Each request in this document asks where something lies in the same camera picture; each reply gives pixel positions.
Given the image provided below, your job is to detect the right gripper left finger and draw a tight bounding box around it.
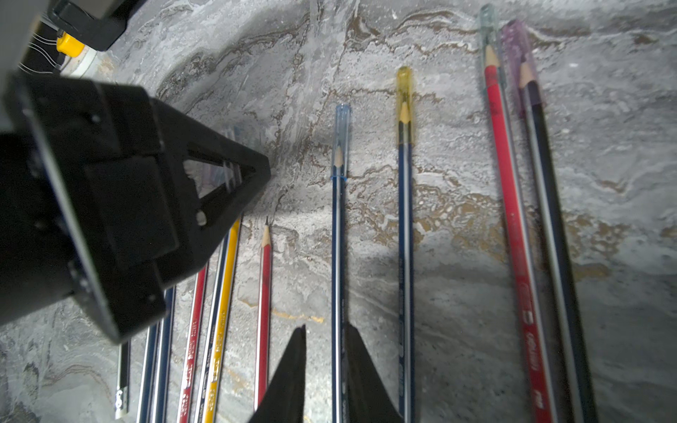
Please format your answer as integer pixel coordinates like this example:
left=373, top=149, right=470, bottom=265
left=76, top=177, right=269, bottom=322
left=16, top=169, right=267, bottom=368
left=249, top=325, right=307, bottom=423

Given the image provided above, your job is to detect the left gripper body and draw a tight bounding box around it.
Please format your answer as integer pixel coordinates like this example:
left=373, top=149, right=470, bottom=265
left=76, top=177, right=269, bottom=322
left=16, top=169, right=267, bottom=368
left=1, top=73, right=179, bottom=343

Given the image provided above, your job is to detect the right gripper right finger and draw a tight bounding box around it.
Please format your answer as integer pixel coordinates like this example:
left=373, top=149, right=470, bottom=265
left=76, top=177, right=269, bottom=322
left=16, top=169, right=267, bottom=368
left=347, top=324, right=403, bottom=423

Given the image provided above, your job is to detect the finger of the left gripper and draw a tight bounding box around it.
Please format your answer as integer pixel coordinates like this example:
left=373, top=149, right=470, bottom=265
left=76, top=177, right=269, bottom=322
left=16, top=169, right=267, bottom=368
left=151, top=99, right=271, bottom=286

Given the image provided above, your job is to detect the dark blue pencil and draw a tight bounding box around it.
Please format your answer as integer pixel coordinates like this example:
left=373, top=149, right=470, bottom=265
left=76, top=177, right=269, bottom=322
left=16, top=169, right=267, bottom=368
left=193, top=235, right=228, bottom=423

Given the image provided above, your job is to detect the red pencil pink cap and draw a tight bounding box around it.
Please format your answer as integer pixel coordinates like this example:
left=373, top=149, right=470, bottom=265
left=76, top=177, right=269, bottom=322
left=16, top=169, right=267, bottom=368
left=176, top=265, right=208, bottom=423

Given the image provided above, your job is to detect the blue pencil blue cap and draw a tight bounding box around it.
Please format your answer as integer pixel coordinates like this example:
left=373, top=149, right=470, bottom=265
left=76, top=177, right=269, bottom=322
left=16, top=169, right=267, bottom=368
left=331, top=146, right=349, bottom=422

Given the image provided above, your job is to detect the dark grey pencil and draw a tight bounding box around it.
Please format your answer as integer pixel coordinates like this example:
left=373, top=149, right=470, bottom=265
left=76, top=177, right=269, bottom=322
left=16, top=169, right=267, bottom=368
left=114, top=341, right=130, bottom=419

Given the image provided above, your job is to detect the clear blue cap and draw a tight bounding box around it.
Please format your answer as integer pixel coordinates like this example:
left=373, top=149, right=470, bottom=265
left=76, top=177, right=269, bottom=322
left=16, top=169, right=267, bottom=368
left=331, top=103, right=352, bottom=180

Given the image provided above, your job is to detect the red pencil pair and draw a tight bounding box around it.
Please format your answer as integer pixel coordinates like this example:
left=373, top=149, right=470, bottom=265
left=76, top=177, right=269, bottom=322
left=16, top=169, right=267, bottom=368
left=477, top=3, right=600, bottom=422

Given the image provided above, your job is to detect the dark pencil yellow cap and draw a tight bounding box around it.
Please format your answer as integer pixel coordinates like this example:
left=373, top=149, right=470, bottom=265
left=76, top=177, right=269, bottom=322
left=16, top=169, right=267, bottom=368
left=396, top=99, right=416, bottom=423

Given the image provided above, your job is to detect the clear yellow cap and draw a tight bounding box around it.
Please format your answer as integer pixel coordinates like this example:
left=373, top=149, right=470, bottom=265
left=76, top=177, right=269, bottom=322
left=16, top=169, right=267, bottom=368
left=396, top=66, right=414, bottom=146

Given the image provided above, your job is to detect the yellow tape measure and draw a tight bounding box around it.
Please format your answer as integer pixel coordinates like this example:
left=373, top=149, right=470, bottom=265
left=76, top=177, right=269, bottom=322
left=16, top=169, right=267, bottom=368
left=56, top=33, right=98, bottom=79

